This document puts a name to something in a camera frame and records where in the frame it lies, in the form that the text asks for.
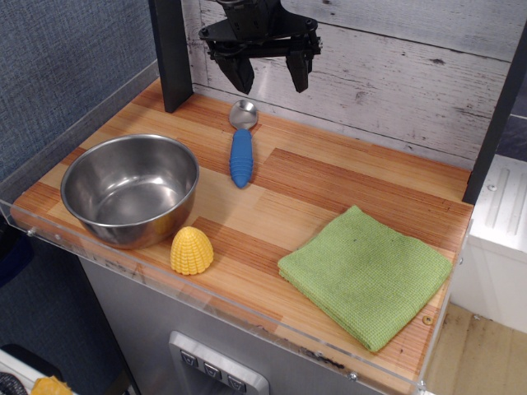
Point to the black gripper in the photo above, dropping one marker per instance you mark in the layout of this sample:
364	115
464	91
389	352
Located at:
261	29

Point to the blue handled metal spoon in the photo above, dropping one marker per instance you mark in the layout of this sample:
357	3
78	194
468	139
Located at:
243	116

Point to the green towel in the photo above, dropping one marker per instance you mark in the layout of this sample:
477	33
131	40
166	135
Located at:
370	279

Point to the stainless steel bowl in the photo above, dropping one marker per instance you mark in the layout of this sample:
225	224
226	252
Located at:
134	191

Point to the yellow toy corn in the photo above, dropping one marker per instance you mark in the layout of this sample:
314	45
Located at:
191	252

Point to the white ridged block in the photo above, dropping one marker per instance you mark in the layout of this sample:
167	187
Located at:
491	278

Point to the silver control panel with buttons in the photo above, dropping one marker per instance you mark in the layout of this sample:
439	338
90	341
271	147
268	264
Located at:
216	366

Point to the yellow object bottom left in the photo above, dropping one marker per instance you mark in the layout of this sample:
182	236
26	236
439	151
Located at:
50	386

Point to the black vertical post left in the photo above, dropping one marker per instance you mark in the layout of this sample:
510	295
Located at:
169	34

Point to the black vertical post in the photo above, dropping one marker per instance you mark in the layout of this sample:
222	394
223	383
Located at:
169	34
504	106

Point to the black vertical post right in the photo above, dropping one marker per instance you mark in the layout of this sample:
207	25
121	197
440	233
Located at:
504	106

